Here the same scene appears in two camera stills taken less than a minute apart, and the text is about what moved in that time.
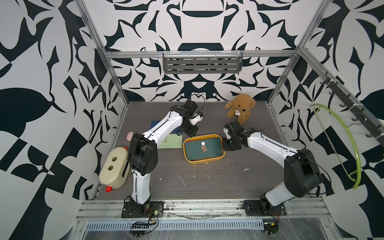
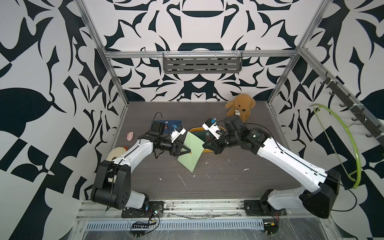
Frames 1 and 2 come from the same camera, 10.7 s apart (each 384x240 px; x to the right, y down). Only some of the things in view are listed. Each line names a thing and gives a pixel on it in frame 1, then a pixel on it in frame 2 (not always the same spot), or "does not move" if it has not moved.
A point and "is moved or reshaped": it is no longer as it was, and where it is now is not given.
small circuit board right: (270, 227) does not move
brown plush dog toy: (240, 107) does not move
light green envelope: (173, 141) is moved or reshaped
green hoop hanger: (316, 110) does not move
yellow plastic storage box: (203, 148) -> (197, 129)
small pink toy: (129, 136) does not move
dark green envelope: (204, 148) -> (204, 135)
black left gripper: (192, 131) -> (176, 153)
